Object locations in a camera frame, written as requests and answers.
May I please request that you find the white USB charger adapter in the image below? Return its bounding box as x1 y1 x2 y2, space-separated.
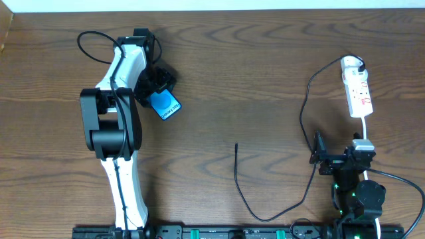
340 56 368 85

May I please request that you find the black left camera cable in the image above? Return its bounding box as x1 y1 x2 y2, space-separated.
76 31 132 239

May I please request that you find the white power strip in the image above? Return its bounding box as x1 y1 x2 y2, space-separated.
344 78 373 118

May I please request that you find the black camera cable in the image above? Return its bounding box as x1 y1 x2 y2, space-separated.
76 31 132 239
363 167 425 239

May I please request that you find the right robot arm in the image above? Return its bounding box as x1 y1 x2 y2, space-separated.
309 131 386 238

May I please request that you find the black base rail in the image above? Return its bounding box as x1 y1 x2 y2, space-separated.
71 224 404 239

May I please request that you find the black right camera cable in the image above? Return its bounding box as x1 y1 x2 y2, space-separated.
363 167 425 239

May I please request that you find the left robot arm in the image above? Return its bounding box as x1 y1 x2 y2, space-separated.
72 29 182 238

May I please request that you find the blue screen smartphone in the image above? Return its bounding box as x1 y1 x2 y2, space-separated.
148 90 182 121

